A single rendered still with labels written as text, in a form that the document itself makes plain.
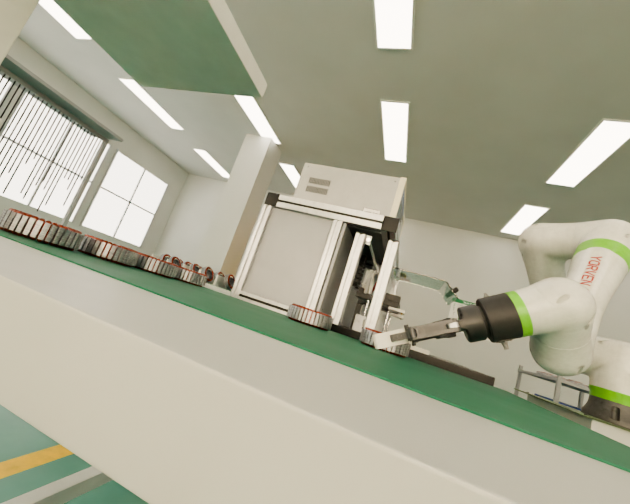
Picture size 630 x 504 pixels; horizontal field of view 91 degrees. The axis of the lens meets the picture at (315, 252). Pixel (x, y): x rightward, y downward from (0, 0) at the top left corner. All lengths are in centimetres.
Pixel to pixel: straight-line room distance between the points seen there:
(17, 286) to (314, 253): 81
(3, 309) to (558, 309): 73
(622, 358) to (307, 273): 97
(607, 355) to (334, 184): 102
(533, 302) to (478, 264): 605
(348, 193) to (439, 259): 561
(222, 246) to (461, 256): 453
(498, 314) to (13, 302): 68
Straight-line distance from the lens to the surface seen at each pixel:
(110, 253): 73
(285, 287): 95
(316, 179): 119
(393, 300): 106
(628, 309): 747
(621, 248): 109
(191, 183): 917
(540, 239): 118
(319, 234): 96
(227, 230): 504
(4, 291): 22
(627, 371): 134
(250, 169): 533
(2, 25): 74
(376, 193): 113
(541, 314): 72
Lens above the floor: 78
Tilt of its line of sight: 11 degrees up
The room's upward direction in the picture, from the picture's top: 18 degrees clockwise
